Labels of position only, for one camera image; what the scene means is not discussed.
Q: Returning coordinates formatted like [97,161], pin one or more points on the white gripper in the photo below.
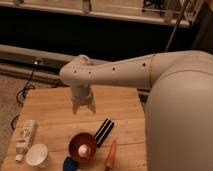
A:
[82,95]

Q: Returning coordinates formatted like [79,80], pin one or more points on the red bowl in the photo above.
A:
[82,139]

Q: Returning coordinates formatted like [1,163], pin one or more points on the white egg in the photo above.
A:
[84,150]

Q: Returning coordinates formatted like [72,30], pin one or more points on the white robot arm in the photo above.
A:
[179,109]

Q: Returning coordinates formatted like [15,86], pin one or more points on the black striped rectangular block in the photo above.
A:
[103,132]

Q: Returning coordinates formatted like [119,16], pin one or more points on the white plastic bottle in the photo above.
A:
[25,139]

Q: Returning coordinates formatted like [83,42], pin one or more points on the blue object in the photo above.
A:
[69,164]

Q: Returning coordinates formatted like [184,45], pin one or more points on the metal pole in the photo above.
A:
[180,16]

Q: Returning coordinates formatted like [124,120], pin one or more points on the orange carrot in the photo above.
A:
[111,157]

